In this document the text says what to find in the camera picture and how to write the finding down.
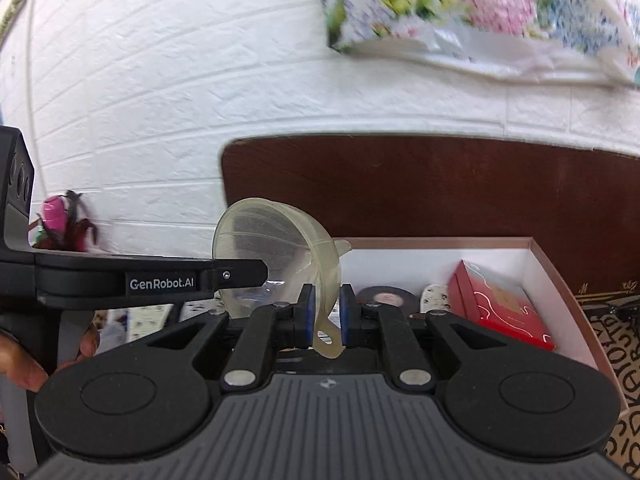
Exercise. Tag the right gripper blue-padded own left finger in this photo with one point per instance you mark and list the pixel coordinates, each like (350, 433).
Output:
(304, 313)

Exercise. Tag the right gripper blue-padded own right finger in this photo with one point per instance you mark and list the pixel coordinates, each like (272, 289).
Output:
(350, 317)

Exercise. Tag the translucent yellow plastic funnel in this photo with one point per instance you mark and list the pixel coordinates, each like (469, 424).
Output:
(296, 250)

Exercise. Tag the person's left hand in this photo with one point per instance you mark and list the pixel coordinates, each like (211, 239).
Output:
(25, 372)

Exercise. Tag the black tape roll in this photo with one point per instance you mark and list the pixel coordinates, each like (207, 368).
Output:
(405, 301)

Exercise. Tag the pink cardboard storage box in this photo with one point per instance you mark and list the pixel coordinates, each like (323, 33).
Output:
(412, 263)

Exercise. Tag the pink water bottle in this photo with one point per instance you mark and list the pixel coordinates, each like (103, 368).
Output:
(54, 215)

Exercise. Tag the white dotted shoe insole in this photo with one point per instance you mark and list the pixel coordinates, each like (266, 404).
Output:
(434, 297)

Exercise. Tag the red gift box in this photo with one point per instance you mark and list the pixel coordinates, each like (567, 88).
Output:
(489, 299)

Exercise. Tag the dark red wooden headboard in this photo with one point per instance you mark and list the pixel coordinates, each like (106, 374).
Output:
(581, 206)

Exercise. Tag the letter-patterned brown tablecloth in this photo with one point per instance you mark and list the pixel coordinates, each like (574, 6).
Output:
(616, 325)

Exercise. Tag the floral plastic bag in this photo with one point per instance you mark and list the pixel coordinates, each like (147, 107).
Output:
(564, 41)

